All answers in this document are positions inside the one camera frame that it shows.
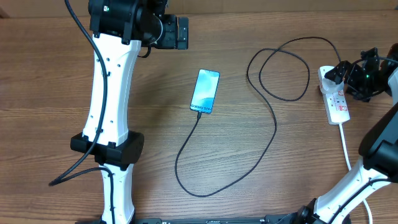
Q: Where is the black charging cable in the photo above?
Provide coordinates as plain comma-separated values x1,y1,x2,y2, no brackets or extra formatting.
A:
174,36,345,198

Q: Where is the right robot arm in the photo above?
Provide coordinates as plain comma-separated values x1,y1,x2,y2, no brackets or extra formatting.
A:
279,44,397,223

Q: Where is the blue screen smartphone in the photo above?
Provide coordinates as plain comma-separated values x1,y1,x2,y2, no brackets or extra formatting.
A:
190,69,220,114

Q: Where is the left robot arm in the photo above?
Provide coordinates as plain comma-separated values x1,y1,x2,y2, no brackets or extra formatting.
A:
70,0,189,223

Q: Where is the white power strip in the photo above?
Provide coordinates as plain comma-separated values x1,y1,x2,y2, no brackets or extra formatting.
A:
318,66,350,125

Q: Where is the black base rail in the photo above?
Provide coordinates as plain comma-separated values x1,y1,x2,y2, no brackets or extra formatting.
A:
74,214,352,224

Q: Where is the white charger plug adapter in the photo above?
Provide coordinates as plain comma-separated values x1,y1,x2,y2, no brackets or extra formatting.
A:
320,77,344,94

